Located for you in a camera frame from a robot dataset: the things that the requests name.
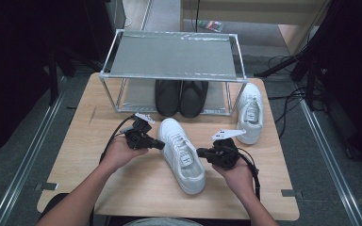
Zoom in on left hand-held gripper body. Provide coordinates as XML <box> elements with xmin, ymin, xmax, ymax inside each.
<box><xmin>123</xmin><ymin>112</ymin><xmax>156</xmax><ymax>151</ymax></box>

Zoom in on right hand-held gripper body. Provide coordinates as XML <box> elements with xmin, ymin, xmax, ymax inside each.
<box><xmin>208</xmin><ymin>128</ymin><xmax>247</xmax><ymax>171</ymax></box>

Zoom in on white lace-up sneaker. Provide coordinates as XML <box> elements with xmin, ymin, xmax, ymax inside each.
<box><xmin>156</xmin><ymin>118</ymin><xmax>206</xmax><ymax>196</ymax></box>
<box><xmin>236</xmin><ymin>82</ymin><xmax>265</xmax><ymax>145</ymax></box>

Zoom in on black slipper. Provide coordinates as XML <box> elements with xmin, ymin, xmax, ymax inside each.
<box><xmin>179</xmin><ymin>80</ymin><xmax>209</xmax><ymax>119</ymax></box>
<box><xmin>155</xmin><ymin>79</ymin><xmax>183</xmax><ymax>117</ymax></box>

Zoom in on metal shoe rack grey shelves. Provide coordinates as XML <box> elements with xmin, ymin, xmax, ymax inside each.
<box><xmin>98</xmin><ymin>28</ymin><xmax>249</xmax><ymax>116</ymax></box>

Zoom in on person's left hand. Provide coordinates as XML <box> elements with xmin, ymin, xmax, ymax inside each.
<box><xmin>99</xmin><ymin>135</ymin><xmax>149</xmax><ymax>172</ymax></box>

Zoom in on person's right hand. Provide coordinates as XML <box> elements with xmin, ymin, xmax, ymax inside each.
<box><xmin>211</xmin><ymin>161</ymin><xmax>255</xmax><ymax>202</ymax></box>

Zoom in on person's grey clothing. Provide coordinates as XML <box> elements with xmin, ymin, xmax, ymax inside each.
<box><xmin>123</xmin><ymin>217</ymin><xmax>204</xmax><ymax>226</ymax></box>

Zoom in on black tripod stand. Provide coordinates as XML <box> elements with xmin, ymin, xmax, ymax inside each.
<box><xmin>254</xmin><ymin>27</ymin><xmax>328</xmax><ymax>111</ymax></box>

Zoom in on black metal stand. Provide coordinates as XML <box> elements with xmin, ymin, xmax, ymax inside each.
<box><xmin>48</xmin><ymin>43</ymin><xmax>103</xmax><ymax>106</ymax></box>

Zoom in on colourful flat packet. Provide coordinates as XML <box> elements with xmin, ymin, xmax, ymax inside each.
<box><xmin>197</xmin><ymin>20</ymin><xmax>224</xmax><ymax>33</ymax></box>

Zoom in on light wooden furniture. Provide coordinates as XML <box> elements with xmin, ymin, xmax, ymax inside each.
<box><xmin>179</xmin><ymin>0</ymin><xmax>331</xmax><ymax>56</ymax></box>

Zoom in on dark curtain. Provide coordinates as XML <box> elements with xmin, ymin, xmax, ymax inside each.
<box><xmin>0</xmin><ymin>0</ymin><xmax>116</xmax><ymax>163</ymax></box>
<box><xmin>307</xmin><ymin>0</ymin><xmax>362</xmax><ymax>166</ymax></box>

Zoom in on left hand-held gripper black cable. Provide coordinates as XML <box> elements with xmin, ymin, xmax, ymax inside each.
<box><xmin>89</xmin><ymin>114</ymin><xmax>138</xmax><ymax>226</ymax></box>

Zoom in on hand-held gripper black cable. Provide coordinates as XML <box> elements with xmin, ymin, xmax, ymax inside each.
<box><xmin>237</xmin><ymin>147</ymin><xmax>262</xmax><ymax>202</ymax></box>
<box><xmin>89</xmin><ymin>114</ymin><xmax>138</xmax><ymax>226</ymax></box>

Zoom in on right hand-held gripper black cable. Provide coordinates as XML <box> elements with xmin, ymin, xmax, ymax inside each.
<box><xmin>237</xmin><ymin>147</ymin><xmax>262</xmax><ymax>202</ymax></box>

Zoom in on black floor cable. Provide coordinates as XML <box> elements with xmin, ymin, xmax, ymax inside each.
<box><xmin>267</xmin><ymin>55</ymin><xmax>307</xmax><ymax>139</ymax></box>

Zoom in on metal floor rail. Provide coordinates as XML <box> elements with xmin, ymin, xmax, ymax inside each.
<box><xmin>295</xmin><ymin>82</ymin><xmax>362</xmax><ymax>226</ymax></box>
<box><xmin>0</xmin><ymin>78</ymin><xmax>69</xmax><ymax>226</ymax></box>
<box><xmin>140</xmin><ymin>0</ymin><xmax>155</xmax><ymax>31</ymax></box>

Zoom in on black hanging cable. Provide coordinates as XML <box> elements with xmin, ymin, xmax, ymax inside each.
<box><xmin>194</xmin><ymin>0</ymin><xmax>201</xmax><ymax>32</ymax></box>

